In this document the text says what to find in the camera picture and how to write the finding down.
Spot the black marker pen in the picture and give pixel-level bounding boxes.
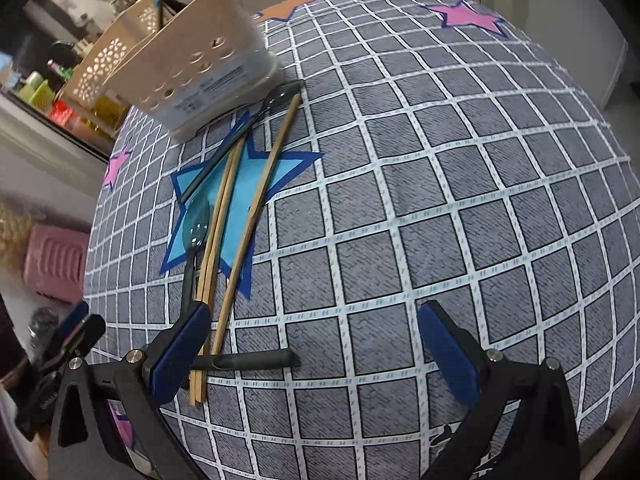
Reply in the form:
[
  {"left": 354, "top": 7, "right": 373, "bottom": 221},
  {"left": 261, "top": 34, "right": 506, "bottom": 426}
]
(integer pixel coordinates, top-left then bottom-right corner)
[{"left": 191, "top": 348, "right": 299, "bottom": 372}]

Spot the pink star sticker right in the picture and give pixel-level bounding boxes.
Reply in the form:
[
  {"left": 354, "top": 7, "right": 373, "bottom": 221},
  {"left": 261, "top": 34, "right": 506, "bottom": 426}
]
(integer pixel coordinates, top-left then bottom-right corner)
[{"left": 425, "top": 0, "right": 509, "bottom": 38}]

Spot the orange star sticker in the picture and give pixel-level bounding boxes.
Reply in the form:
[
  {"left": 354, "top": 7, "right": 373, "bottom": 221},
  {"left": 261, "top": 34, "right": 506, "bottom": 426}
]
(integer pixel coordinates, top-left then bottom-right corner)
[{"left": 254, "top": 0, "right": 317, "bottom": 24}]

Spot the blue star sticker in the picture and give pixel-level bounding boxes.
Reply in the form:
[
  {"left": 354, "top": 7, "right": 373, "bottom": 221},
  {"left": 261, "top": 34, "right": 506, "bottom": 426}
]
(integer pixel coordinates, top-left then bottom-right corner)
[{"left": 158, "top": 112, "right": 324, "bottom": 299}]

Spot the beige plastic basket rack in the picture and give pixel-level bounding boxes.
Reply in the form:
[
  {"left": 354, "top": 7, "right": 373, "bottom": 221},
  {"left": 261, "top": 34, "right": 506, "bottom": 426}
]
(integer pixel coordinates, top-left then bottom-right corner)
[{"left": 60, "top": 0, "right": 157, "bottom": 110}]

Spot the pink star sticker left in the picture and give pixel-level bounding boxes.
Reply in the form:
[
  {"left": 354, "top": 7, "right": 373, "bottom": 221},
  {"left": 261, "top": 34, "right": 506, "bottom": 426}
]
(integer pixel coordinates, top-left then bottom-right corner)
[{"left": 102, "top": 146, "right": 132, "bottom": 192}]

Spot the clear plastic spoon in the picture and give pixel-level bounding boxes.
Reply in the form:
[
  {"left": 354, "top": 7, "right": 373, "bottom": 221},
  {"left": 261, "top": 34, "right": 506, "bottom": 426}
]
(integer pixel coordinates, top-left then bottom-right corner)
[{"left": 181, "top": 193, "right": 210, "bottom": 313}]

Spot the beige utensil holder caddy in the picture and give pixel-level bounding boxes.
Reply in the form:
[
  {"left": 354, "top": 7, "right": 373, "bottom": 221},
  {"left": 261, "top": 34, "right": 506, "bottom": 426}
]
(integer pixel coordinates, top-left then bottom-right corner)
[{"left": 105, "top": 0, "right": 283, "bottom": 143}]

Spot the grey checked tablecloth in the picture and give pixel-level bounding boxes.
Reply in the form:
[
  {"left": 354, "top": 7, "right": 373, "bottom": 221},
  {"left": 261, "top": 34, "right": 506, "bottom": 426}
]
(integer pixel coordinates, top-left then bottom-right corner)
[{"left": 81, "top": 0, "right": 640, "bottom": 480}]

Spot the bag of nuts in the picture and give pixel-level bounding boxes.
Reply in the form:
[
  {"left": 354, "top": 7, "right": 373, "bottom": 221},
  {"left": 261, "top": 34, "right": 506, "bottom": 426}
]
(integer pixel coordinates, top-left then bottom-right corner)
[{"left": 0, "top": 197, "right": 42, "bottom": 276}]

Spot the pink plastic stool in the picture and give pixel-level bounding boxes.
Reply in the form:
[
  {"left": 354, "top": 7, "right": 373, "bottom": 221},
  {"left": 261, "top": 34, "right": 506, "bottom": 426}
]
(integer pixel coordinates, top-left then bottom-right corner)
[{"left": 23, "top": 223, "right": 89, "bottom": 304}]

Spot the pink star sticker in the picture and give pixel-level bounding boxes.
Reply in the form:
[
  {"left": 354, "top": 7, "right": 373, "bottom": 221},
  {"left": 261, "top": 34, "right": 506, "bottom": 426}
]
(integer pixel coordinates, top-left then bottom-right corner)
[
  {"left": 102, "top": 146, "right": 132, "bottom": 192},
  {"left": 425, "top": 0, "right": 509, "bottom": 38}
]

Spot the black handled spoon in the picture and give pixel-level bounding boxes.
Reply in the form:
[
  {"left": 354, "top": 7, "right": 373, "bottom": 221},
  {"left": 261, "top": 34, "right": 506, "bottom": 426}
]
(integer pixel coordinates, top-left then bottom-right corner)
[{"left": 178, "top": 78, "right": 306, "bottom": 206}]

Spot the wooden chopstick single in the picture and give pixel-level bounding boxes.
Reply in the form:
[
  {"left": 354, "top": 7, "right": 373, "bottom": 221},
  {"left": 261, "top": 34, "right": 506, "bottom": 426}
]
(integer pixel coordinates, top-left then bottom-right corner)
[{"left": 210, "top": 90, "right": 302, "bottom": 356}]

